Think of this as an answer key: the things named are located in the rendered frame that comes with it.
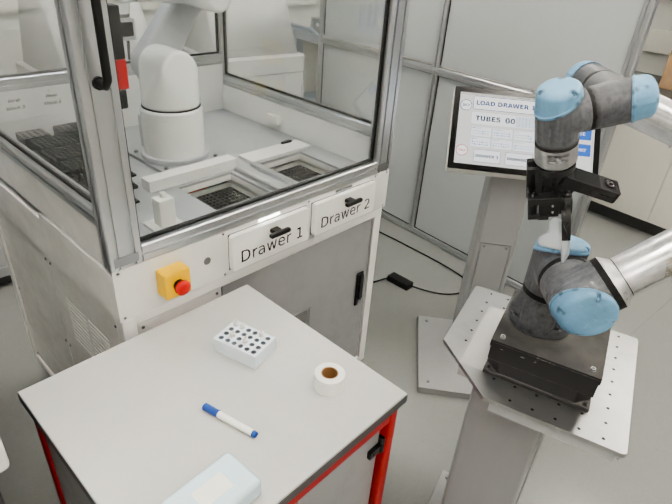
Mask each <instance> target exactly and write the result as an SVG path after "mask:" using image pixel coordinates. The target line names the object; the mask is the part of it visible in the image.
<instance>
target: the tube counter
mask: <svg viewBox="0 0 672 504"><path fill-rule="evenodd" d="M504 126H505V127H514V128H524V129H534V130H535V118H532V117H522V116H512V115H505V121H504Z"/></svg>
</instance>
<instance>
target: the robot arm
mask: <svg viewBox="0 0 672 504"><path fill-rule="evenodd" d="M534 117H535V138H534V140H535V141H534V158H530V159H526V173H527V178H526V198H528V220H536V219H538V220H548V218H549V217H557V216H558V215H559V214H561V219H559V218H554V219H552V220H551V221H550V223H549V230H548V232H546V233H544V234H542V235H540V236H539V237H538V238H537V240H536V242H535V245H534V246H533V252H532V255H531V259H530V262H529V265H528V269H527V272H526V276H525V279H524V282H523V286H522V288H521V289H520V290H519V292H518V293H517V294H516V295H515V297H514V298H513V299H512V301H511V302H510V304H509V307H508V311H507V316H508V319H509V320H510V322H511V323H512V324H513V325H514V326H515V327H516V328H517V329H519V330H520V331H522V332H524V333H526V334H528V335H530V336H533V337H536V338H540V339H546V340H556V339H561V338H564V337H566V336H567V335H568V334H569V333H571V334H576V335H579V336H593V335H597V334H600V333H603V332H605V331H607V330H608V329H610V328H611V327H612V326H613V325H614V321H617V320H618V317H619V311H620V310H622V309H624V308H627V307H628V306H629V304H630V301H631V298H632V297H633V295H636V294H638V293H640V292H642V291H644V290H646V289H648V288H650V287H652V286H654V285H656V284H659V283H661V282H663V281H665V280H667V279H669V278H671V277H672V227H671V228H669V229H667V230H665V231H663V232H661V233H659V234H657V235H655V236H653V237H651V238H649V239H647V240H645V241H643V242H641V243H639V244H637V245H635V246H633V247H631V248H629V249H627V250H625V251H623V252H621V253H620V254H618V255H616V256H614V257H612V258H610V259H605V258H600V257H595V258H593V259H591V260H589V261H587V259H588V256H589V255H590V254H591V253H590V250H591V247H590V245H589V244H588V243H587V242H586V241H584V240H583V239H581V238H578V237H575V236H572V235H571V214H572V206H573V197H572V193H573V192H574V191H575V192H578V193H581V194H584V195H587V196H590V197H593V198H596V199H599V200H602V201H605V202H608V203H611V204H613V203H614V202H615V201H616V200H617V199H618V197H619V196H620V195H621V192H620V188H619V184H618V181H616V180H613V179H610V178H607V177H604V176H601V175H598V174H594V173H591V172H588V171H585V170H582V169H579V168H576V162H577V159H578V148H579V137H580V133H581V132H586V131H591V130H596V129H601V128H606V127H611V126H615V125H620V124H625V125H627V126H629V127H631V128H633V129H635V130H637V131H640V132H642V133H644V134H646V135H648V136H650V137H652V138H654V139H656V140H658V141H660V142H663V143H665V144H667V145H669V146H671V147H672V100H671V99H669V98H667V97H665V96H663V95H661V94H659V88H658V84H657V82H656V80H655V79H654V77H653V76H651V75H649V74H642V75H632V76H631V77H627V78H626V77H623V76H622V75H620V74H618V73H616V72H614V71H612V70H610V69H608V68H606V67H604V66H602V65H601V64H600V63H598V62H593V61H581V62H578V63H576V64H575V65H573V66H572V67H571V68H570V69H569V70H568V72H567V74H566V76H565V78H560V77H557V78H553V79H550V80H547V81H545V82H544V83H542V84H541V85H540V86H539V87H538V89H537V91H536V97H535V107H534ZM559 222H560V230H561V233H559Z"/></svg>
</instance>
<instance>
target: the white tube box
mask: <svg viewBox="0 0 672 504"><path fill-rule="evenodd" d="M240 323H241V322H239V325H238V326H237V327H235V326H234V321H233V322H232V323H231V324H229V325H228V326H227V327H226V328H225V329H223V330H222V331H221V332H220V333H219V334H217V335H216V336H215V337H214V338H213V346H214V350H215V351H217V352H219V353H221V354H223V355H225V356H227V357H230V358H232V359H234V360H236V361H238V362H240V363H242V364H244V365H247V366H249V367H251V368H253V369H256V368H257V367H258V366H259V365H260V364H261V363H262V362H264V361H265V360H266V359H267V358H268V357H269V356H270V355H271V354H272V353H273V352H274V351H275V350H276V338H275V337H273V336H271V335H269V334H266V333H264V337H262V338H260V337H259V330H257V329H255V328H252V327H250V326H248V325H245V329H240ZM230 331H235V337H234V338H231V337H230ZM244 336H247V337H248V343H243V337H244Z"/></svg>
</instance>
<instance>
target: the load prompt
mask: <svg viewBox="0 0 672 504"><path fill-rule="evenodd" d="M534 107H535V101H526V100H516V99H506V98H496V97H486V96H476V95H474V101H473V109H479V110H489V111H499V112H509V113H519V114H529V115H534Z"/></svg>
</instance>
